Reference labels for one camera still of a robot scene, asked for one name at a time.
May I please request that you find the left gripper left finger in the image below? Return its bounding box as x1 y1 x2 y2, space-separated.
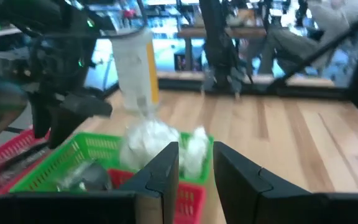
117 141 180 224

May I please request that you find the white yellow wipes canister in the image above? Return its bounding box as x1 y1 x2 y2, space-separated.
109 28 160 113

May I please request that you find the person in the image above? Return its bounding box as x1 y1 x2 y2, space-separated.
253 0 358 77

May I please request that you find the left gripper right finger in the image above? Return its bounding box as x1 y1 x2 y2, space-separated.
213 141 312 224

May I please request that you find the red plastic basket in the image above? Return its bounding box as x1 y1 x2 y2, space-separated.
106 168 207 224
0 127 53 200

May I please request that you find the silver foil sachet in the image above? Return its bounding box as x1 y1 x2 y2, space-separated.
55 167 86 192

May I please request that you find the clear bag of cotton balls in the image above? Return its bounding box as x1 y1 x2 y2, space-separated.
181 125 211 180
119 116 181 172

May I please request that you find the clear bag with black item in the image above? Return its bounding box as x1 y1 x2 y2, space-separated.
0 142 51 175

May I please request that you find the dark grey roll-on deodorant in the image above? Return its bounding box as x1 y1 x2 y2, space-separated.
80 161 112 192

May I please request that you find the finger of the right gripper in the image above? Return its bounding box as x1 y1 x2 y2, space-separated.
48 93 114 149
29 91 52 139

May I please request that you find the green plastic basket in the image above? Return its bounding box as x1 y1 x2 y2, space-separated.
116 130 214 186
10 131 136 193

